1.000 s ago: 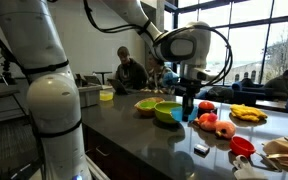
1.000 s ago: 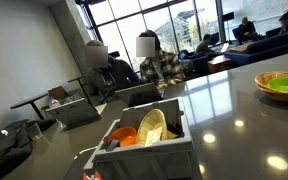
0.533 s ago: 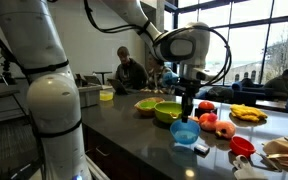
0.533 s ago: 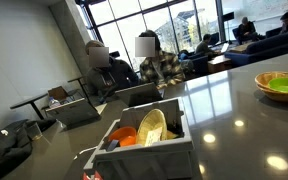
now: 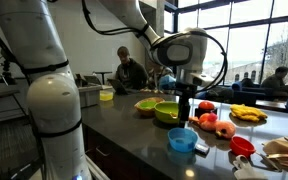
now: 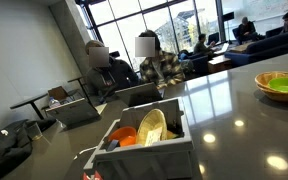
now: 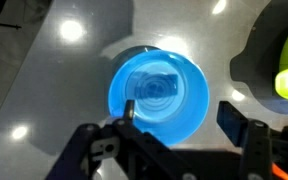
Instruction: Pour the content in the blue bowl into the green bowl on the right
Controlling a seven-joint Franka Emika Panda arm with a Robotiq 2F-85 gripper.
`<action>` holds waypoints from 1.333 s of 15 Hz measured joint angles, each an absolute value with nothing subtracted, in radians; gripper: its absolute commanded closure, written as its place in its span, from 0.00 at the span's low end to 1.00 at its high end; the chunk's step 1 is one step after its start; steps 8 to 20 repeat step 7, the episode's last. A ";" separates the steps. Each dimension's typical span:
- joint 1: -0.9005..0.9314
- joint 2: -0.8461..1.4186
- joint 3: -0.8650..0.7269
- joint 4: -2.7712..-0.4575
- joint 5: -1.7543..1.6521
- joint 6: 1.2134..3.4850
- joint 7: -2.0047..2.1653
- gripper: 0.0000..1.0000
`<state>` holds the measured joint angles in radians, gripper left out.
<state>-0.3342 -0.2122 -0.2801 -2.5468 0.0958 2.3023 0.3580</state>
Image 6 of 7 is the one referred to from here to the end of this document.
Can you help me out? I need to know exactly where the white paper tag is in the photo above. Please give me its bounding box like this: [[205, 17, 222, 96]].
[[144, 126, 164, 148]]

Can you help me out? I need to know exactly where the blue sofa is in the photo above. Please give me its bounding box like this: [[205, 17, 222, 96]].
[[224, 27, 288, 68]]

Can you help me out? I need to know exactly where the seated person in olive jacket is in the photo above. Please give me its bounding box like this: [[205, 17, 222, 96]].
[[193, 33, 218, 56]]

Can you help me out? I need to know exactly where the clear glass cup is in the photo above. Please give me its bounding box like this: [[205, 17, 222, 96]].
[[25, 121, 44, 141]]

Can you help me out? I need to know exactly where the white cable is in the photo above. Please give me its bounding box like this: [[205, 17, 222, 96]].
[[73, 145, 98, 161]]

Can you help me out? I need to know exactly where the yellow object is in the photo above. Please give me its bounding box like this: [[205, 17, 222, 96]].
[[166, 129, 180, 140]]

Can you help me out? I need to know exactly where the white dish rack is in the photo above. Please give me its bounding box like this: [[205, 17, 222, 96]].
[[83, 97, 203, 180]]

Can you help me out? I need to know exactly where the clear water bottle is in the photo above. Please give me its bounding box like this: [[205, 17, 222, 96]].
[[48, 96, 61, 108]]

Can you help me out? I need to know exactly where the black jacket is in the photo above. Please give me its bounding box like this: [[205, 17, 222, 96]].
[[0, 119, 57, 180]]

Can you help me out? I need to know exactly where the person in plaid shirt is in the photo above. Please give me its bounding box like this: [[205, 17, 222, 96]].
[[134, 29, 186, 89]]

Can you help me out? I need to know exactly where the blue armchair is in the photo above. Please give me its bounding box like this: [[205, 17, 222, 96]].
[[178, 49, 209, 78]]

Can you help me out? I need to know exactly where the person in dark hoodie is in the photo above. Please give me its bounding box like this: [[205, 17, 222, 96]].
[[84, 39, 140, 103]]

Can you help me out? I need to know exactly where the dark blue object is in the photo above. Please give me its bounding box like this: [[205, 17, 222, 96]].
[[105, 139, 120, 153]]

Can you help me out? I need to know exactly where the grey laptop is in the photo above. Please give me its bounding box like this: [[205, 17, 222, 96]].
[[114, 82, 164, 108], [45, 98, 101, 128]]

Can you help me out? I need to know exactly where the red white packet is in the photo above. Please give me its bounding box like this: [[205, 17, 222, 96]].
[[82, 170, 103, 180]]

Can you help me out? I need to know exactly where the small green bowl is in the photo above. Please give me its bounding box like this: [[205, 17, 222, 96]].
[[268, 77, 288, 94]]

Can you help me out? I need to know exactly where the orange plastic bowl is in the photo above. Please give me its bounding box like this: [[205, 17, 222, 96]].
[[108, 126, 138, 144], [118, 135, 138, 148]]

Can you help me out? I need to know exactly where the brown cardboard box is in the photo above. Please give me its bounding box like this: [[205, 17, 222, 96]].
[[47, 85, 72, 103]]

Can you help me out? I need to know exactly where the dark backpack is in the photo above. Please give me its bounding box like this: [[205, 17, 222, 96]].
[[178, 59, 196, 75]]

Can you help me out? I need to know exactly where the brown wooden coffee table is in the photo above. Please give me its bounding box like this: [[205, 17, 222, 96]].
[[207, 54, 233, 74]]

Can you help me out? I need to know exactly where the seated person in black coat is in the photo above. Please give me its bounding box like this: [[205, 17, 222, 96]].
[[237, 16, 262, 43]]

